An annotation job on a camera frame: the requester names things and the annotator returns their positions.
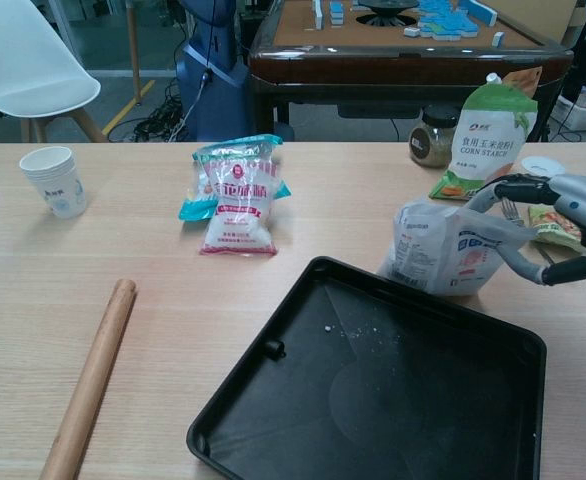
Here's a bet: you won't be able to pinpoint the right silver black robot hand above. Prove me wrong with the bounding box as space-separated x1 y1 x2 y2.
467 173 586 287

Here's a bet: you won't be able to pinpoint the white blue powder bag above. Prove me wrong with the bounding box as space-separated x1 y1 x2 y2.
376 196 537 297

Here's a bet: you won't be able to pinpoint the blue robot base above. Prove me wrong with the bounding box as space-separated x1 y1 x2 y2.
175 0 252 144

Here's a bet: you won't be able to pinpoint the green snack packet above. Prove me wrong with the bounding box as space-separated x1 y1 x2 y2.
526 204 586 254

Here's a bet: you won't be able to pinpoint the black square plastic tray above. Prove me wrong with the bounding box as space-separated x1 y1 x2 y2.
186 255 548 480

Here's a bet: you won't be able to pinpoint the white round lid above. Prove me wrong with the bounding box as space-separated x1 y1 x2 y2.
520 155 568 178

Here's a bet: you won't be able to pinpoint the metal fork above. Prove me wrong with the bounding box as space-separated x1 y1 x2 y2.
501 198 562 265

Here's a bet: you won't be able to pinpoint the corn starch pouch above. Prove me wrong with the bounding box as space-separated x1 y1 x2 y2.
428 72 539 202

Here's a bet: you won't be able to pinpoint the glass jar black lid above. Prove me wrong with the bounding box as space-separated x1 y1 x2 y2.
409 104 463 170

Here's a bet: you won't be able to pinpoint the blue mahjong tile pile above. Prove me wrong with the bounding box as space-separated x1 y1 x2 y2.
403 0 498 40

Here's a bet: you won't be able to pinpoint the brown mahjong table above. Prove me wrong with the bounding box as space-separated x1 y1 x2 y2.
247 0 574 144

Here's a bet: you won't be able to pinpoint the black mahjong table centre dome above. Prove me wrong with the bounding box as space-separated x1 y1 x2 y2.
355 0 418 26

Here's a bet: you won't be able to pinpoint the pink white sugar bag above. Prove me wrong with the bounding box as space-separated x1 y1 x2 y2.
198 158 280 257

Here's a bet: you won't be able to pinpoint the teal shrimp snack bag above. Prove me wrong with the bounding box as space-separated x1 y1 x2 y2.
178 134 293 224

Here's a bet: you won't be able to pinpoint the wooden rolling pin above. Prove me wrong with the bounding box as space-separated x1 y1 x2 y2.
39 278 138 480

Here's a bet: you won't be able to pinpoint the white plastic chair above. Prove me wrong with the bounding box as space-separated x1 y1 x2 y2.
0 0 109 144

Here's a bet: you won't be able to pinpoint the tangled black floor cables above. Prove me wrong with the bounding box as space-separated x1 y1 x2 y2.
107 84 192 144

